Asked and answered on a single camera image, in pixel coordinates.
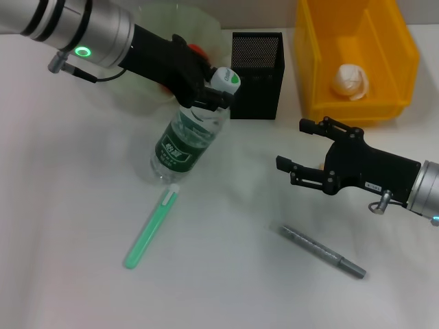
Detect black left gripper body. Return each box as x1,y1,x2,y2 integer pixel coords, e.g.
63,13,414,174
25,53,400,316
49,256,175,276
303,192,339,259
118,23,211,108

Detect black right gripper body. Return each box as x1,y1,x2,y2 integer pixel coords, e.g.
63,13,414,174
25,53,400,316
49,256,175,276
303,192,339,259
323,128,423,207

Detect clear water bottle green label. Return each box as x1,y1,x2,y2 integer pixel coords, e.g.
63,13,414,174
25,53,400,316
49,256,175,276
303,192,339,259
150,66,241,186

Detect white garlic bulb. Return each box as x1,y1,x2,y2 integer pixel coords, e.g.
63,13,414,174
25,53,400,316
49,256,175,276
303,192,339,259
330,63,371,103

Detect green pen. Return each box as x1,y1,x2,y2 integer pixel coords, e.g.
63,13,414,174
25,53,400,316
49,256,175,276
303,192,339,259
123,184,182,271

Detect black mesh pen holder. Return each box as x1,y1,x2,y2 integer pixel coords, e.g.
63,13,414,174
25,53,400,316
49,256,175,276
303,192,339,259
229,32,286,120

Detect grey marker pen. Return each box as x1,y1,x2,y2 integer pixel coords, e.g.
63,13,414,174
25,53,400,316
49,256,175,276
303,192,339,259
276,224,367,280

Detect pale green glass bowl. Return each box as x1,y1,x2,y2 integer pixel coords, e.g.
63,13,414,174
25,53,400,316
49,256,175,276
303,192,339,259
99,3,224,116

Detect yellow plastic bin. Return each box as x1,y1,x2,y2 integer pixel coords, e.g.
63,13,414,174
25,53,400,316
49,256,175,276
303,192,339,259
294,0,421,128

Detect right gripper cable with plugs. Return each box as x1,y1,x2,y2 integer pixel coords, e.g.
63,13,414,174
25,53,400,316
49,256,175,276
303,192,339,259
368,189,439,223

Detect gripper cable with plugs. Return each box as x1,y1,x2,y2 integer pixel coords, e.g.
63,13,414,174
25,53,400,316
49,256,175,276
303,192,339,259
368,189,439,223
47,51,127,84

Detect left gripper cable with plugs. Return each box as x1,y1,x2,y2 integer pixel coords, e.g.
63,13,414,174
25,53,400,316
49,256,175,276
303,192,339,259
47,51,127,84

